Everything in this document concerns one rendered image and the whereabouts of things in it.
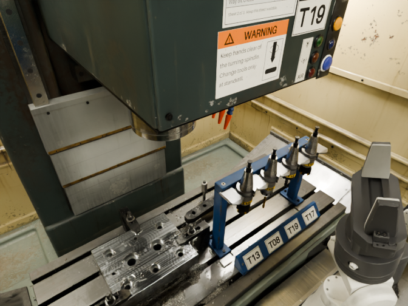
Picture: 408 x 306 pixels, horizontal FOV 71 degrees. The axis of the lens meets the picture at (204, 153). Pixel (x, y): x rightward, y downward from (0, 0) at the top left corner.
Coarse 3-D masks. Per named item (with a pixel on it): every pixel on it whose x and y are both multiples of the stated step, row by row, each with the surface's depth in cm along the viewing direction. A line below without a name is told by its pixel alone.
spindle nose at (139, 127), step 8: (136, 120) 62; (136, 128) 64; (144, 128) 62; (176, 128) 62; (184, 128) 64; (192, 128) 67; (144, 136) 64; (152, 136) 63; (160, 136) 63; (168, 136) 63; (176, 136) 64; (184, 136) 65
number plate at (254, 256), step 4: (256, 248) 104; (252, 252) 103; (256, 252) 104; (260, 252) 105; (244, 256) 101; (248, 256) 102; (252, 256) 103; (256, 256) 103; (260, 256) 104; (244, 260) 101; (248, 260) 102; (252, 260) 102; (256, 260) 103; (248, 264) 101; (252, 264) 102; (248, 268) 101
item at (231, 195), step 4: (228, 188) 91; (232, 188) 91; (220, 192) 90; (224, 192) 90; (228, 192) 90; (232, 192) 90; (236, 192) 90; (224, 196) 88; (228, 196) 88; (232, 196) 88; (236, 196) 88; (240, 196) 88; (228, 200) 87; (232, 200) 87; (236, 200) 87; (240, 200) 87; (232, 204) 86; (236, 204) 86
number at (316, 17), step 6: (312, 6) 51; (318, 6) 52; (324, 6) 53; (312, 12) 51; (318, 12) 52; (324, 12) 53; (312, 18) 52; (318, 18) 53; (324, 18) 54; (312, 24) 53; (318, 24) 54
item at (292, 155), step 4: (292, 144) 98; (292, 148) 97; (296, 148) 96; (288, 152) 99; (292, 152) 98; (296, 152) 97; (288, 156) 99; (292, 156) 98; (296, 156) 98; (288, 160) 99; (292, 160) 99; (296, 160) 99; (288, 164) 100; (292, 164) 99; (296, 164) 100
